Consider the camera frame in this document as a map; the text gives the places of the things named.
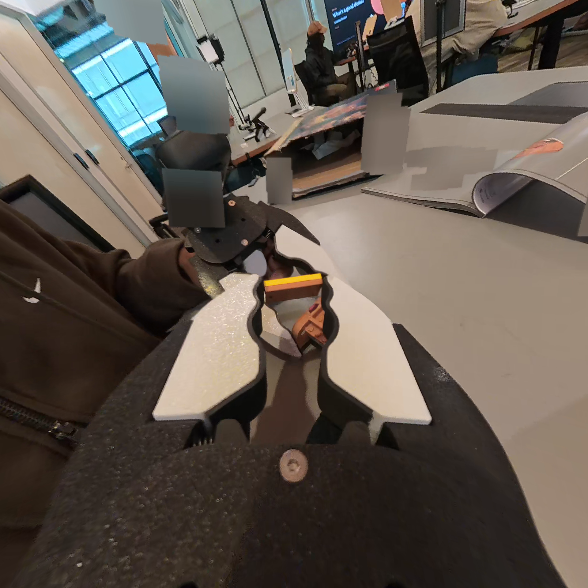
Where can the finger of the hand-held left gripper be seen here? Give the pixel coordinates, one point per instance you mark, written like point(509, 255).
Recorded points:
point(299, 250)
point(280, 331)

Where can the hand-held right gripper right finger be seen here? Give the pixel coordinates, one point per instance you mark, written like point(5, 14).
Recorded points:
point(372, 358)

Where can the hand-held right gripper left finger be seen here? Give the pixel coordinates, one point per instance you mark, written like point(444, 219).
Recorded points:
point(216, 358)

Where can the brown lego assembly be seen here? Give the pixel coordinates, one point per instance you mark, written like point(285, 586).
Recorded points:
point(312, 326)

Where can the small orange lego brick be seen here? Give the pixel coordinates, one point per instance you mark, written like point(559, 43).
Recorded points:
point(292, 288)

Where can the person's left forearm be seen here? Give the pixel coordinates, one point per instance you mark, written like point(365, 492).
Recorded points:
point(156, 285)

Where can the printed lego set box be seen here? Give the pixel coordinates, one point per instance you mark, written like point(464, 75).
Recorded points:
point(331, 129)

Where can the lego instruction booklet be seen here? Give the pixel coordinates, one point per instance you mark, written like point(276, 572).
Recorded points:
point(514, 175)

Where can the brown hooded jacket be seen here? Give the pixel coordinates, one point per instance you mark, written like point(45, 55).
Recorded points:
point(64, 367)

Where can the black blank monitor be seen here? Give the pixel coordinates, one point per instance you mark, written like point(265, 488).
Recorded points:
point(55, 216)

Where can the dark office desk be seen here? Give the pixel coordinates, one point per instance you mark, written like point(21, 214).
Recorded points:
point(542, 14)

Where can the wall display screen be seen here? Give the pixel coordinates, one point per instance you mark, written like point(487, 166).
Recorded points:
point(354, 23)

